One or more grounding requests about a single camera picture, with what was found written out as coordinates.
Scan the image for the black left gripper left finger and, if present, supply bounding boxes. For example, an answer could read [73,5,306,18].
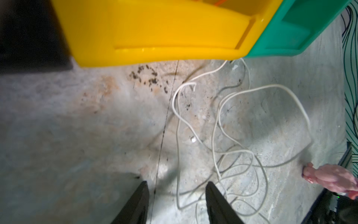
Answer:
[111,181,150,224]

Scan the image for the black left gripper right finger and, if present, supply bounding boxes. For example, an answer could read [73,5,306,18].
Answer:
[205,182,244,224]

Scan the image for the white cable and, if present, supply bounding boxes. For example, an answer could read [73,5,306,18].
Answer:
[171,57,312,224]

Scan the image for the pink crumpled object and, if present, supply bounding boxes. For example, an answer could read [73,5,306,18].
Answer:
[302,162,358,200]

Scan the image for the yellow plastic bin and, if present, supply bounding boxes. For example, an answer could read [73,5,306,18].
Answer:
[52,0,281,67]

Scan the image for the black plastic bin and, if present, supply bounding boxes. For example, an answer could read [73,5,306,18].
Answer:
[1,1,73,75]

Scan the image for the green plastic bin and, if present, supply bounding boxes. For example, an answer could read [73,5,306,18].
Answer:
[246,0,350,58]

